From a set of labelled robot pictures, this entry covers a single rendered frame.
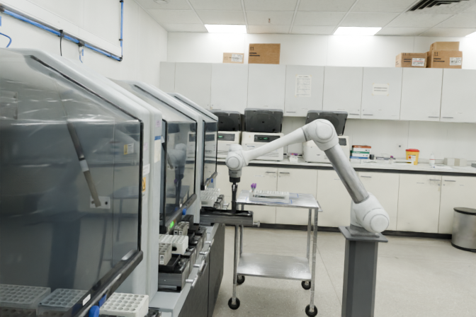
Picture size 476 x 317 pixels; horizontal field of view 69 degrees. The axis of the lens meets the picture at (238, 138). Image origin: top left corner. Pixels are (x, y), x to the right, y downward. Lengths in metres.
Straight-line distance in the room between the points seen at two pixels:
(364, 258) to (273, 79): 3.00
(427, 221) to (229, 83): 3.13
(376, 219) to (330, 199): 2.56
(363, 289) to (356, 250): 0.25
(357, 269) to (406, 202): 2.58
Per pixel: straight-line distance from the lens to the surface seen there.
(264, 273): 2.80
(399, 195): 4.93
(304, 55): 5.28
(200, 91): 4.92
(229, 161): 2.07
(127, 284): 1.25
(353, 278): 2.53
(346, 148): 4.66
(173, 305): 1.42
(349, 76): 4.99
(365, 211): 2.21
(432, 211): 5.13
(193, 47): 5.38
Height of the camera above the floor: 1.41
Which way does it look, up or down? 3 degrees down
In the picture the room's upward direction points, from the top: 2 degrees clockwise
